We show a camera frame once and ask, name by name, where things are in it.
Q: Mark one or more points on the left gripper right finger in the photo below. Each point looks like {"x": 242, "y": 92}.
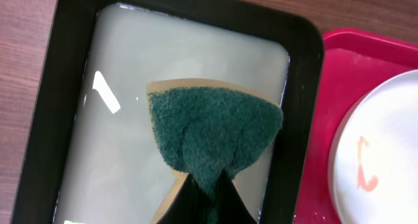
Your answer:
{"x": 229, "y": 206}

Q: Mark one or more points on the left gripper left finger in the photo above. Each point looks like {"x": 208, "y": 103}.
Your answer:
{"x": 190, "y": 205}

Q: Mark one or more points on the green yellow sponge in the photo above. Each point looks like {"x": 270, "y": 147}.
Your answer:
{"x": 203, "y": 126}

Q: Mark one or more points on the white plate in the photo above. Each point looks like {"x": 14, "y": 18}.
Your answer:
{"x": 373, "y": 158}

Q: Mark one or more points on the black water tray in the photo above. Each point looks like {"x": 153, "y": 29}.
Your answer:
{"x": 91, "y": 156}

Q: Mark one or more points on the red plastic tray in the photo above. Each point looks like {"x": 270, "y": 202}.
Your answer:
{"x": 355, "y": 63}

